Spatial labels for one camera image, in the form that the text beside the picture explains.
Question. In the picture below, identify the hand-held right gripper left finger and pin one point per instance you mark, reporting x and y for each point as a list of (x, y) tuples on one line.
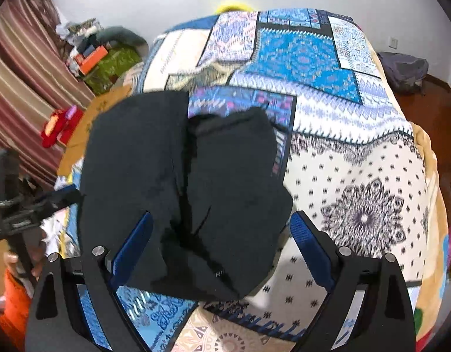
[(132, 249)]

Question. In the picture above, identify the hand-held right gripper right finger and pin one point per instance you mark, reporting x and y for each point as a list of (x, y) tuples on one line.
[(313, 253)]

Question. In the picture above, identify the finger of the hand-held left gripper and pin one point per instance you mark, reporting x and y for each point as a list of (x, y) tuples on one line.
[(62, 198)]

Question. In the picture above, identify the black garment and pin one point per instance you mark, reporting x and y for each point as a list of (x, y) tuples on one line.
[(144, 161)]

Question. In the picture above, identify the person's left forearm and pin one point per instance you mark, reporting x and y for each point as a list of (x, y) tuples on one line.
[(12, 311)]

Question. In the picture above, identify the person's left hand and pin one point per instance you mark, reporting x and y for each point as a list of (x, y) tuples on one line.
[(40, 255)]

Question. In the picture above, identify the red toy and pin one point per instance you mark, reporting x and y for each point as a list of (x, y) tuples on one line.
[(53, 128)]

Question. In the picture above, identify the blue patterned patchwork blanket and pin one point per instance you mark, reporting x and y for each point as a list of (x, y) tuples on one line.
[(357, 161)]

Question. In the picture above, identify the striped red curtain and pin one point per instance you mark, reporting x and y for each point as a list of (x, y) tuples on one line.
[(20, 80)]

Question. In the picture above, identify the orange box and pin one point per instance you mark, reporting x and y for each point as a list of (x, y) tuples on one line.
[(93, 60)]

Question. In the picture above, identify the green cloth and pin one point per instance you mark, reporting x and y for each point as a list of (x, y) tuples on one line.
[(115, 66)]

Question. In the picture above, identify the tan cartoon fleece blanket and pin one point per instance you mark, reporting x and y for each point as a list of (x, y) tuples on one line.
[(433, 168)]

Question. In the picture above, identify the pile of small clutter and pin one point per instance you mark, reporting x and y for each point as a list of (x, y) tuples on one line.
[(77, 31)]

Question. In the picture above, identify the grey cloth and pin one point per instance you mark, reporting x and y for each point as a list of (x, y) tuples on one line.
[(119, 36)]

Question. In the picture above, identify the grey purple backpack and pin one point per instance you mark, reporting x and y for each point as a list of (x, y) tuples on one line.
[(401, 71)]

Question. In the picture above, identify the yellow pillow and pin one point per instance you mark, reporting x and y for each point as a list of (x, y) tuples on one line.
[(231, 7)]

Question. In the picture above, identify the white wall socket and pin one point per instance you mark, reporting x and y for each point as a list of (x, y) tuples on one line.
[(393, 42)]

